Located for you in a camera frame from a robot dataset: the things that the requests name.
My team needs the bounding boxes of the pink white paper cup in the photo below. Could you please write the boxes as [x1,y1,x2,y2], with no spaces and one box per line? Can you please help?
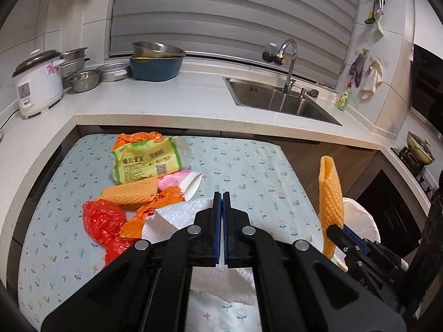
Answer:
[158,169,203,201]

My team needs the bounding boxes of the stainless steel sink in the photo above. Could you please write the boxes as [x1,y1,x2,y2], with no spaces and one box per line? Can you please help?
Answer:
[223,77,341,126]

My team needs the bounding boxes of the grey window blind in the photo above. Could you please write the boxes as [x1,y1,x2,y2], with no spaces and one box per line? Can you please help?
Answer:
[110,0,359,87]

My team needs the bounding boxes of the white rice cooker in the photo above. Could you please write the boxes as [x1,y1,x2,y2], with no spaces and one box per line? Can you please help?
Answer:
[12,50,64,118]

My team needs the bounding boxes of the chrome kitchen faucet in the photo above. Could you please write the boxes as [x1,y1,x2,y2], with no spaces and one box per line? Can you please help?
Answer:
[261,38,298,94]

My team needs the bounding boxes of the wooden base cabinet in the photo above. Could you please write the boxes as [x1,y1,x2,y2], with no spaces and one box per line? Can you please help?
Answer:
[272,139,377,214]

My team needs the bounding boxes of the orange foam fruit net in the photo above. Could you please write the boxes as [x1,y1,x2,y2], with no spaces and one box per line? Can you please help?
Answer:
[318,155,345,259]

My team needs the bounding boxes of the stacked steel pots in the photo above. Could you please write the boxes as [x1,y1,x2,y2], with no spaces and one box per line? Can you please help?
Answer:
[60,47,89,89]

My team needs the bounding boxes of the hanging green utensil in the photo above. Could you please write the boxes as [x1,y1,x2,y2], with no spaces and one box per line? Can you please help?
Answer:
[364,0,386,25]

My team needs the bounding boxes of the red plastic bag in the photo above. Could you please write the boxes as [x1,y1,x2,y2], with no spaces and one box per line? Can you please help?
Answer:
[83,199,134,265]

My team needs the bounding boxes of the floral blue tablecloth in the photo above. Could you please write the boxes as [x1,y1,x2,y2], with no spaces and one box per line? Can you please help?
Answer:
[17,134,323,329]

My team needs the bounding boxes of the green dish soap bottle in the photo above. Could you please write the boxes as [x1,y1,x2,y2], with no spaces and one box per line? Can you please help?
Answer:
[336,82,352,111]

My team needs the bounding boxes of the black gas stove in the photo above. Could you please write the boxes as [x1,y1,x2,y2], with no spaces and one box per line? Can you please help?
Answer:
[390,147,436,200]

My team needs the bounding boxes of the steel round tray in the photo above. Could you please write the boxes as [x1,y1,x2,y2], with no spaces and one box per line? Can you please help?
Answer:
[98,62,132,82]

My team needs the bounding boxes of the rice cooker power cord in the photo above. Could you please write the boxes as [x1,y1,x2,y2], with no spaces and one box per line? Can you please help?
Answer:
[0,108,22,136]

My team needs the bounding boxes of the yellow green snack bag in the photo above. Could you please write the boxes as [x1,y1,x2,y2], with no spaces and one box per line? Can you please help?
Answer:
[111,136,192,184]

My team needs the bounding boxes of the wok on stove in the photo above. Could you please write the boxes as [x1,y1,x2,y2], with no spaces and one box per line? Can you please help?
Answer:
[407,131,435,166]

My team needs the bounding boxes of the trash bin with white liner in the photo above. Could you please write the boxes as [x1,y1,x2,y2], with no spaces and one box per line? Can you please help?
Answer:
[319,197,381,272]

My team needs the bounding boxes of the small steel bowl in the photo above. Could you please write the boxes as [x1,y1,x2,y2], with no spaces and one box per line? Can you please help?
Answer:
[68,69,101,93]

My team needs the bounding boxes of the white paper towel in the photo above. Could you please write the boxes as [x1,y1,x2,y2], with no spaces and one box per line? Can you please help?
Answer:
[142,198,257,306]

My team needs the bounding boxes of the white hanging cloth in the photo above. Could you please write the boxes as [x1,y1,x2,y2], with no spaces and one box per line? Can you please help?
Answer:
[360,59,384,100]

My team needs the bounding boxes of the orange crumpled wrapper far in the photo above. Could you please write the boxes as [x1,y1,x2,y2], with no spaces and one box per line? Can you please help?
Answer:
[113,131,164,151]

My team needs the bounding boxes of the dark blue basin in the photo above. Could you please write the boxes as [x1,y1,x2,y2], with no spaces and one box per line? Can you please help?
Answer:
[129,56,184,82]

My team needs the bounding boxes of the dark scrubber by sink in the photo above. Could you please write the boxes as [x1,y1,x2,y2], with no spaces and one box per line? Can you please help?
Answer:
[307,89,319,98]

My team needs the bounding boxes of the steel bowl in basin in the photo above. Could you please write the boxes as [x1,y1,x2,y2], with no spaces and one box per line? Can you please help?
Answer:
[132,41,186,58]

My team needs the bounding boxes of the orange plastic wrapper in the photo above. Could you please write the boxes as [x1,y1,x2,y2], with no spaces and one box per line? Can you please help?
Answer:
[119,187,185,240]

